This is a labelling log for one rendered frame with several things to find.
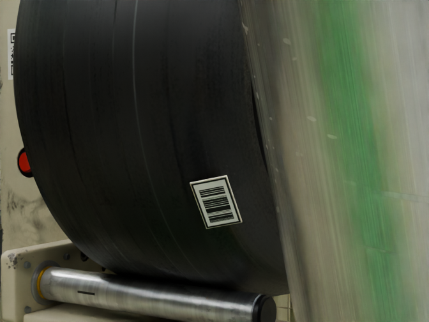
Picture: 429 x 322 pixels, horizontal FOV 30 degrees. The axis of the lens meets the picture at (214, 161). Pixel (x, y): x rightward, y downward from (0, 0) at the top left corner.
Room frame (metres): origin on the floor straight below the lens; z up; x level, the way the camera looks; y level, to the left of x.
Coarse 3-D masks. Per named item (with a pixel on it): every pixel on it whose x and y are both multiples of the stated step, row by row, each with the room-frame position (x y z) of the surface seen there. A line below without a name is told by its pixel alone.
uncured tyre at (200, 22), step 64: (64, 0) 0.88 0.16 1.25; (128, 0) 0.83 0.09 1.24; (192, 0) 0.81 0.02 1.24; (64, 64) 0.87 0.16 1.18; (128, 64) 0.82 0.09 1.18; (192, 64) 0.81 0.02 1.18; (64, 128) 0.88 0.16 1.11; (128, 128) 0.83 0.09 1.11; (192, 128) 0.81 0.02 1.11; (256, 128) 1.36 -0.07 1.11; (64, 192) 0.92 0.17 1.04; (128, 192) 0.86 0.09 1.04; (192, 192) 0.83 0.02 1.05; (256, 192) 0.87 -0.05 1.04; (128, 256) 0.95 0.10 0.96; (192, 256) 0.89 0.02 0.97; (256, 256) 0.90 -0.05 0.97
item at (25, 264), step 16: (64, 240) 1.15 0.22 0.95; (16, 256) 1.04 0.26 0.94; (32, 256) 1.07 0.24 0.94; (48, 256) 1.09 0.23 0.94; (64, 256) 1.12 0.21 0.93; (80, 256) 1.15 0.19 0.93; (16, 272) 1.04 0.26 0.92; (32, 272) 1.06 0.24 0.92; (112, 272) 1.21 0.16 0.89; (16, 288) 1.04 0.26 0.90; (32, 288) 1.06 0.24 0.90; (16, 304) 1.04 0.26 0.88; (32, 304) 1.06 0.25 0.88; (48, 304) 1.08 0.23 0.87; (16, 320) 1.04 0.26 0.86
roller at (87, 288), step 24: (48, 288) 1.06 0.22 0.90; (72, 288) 1.03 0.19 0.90; (96, 288) 1.01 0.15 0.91; (120, 288) 0.99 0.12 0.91; (144, 288) 0.98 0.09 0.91; (168, 288) 0.96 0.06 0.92; (192, 288) 0.95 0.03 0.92; (216, 288) 0.94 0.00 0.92; (144, 312) 0.98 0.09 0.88; (168, 312) 0.95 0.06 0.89; (192, 312) 0.93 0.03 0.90; (216, 312) 0.91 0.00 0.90; (240, 312) 0.90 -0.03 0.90; (264, 312) 0.89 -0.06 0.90
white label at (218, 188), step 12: (204, 180) 0.82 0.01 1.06; (216, 180) 0.82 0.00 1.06; (228, 180) 0.82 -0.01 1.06; (204, 192) 0.83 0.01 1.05; (216, 192) 0.82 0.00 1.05; (228, 192) 0.82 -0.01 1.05; (204, 204) 0.83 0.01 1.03; (216, 204) 0.83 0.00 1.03; (228, 204) 0.83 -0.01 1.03; (204, 216) 0.84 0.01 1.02; (216, 216) 0.84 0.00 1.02; (228, 216) 0.84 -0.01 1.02; (240, 216) 0.84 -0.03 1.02
